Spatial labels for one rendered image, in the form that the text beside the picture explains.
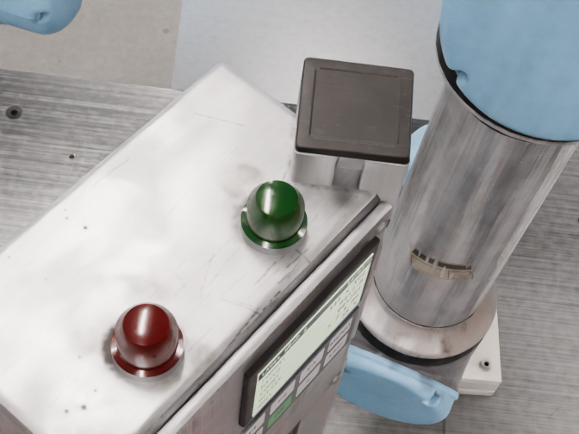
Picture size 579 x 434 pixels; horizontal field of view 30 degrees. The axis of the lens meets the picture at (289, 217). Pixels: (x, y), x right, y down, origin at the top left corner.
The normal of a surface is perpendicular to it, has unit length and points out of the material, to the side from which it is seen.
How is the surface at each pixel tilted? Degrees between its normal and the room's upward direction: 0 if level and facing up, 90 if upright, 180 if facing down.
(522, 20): 81
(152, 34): 0
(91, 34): 0
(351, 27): 0
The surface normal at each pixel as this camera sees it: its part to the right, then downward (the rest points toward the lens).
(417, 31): 0.08, -0.51
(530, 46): -0.35, 0.69
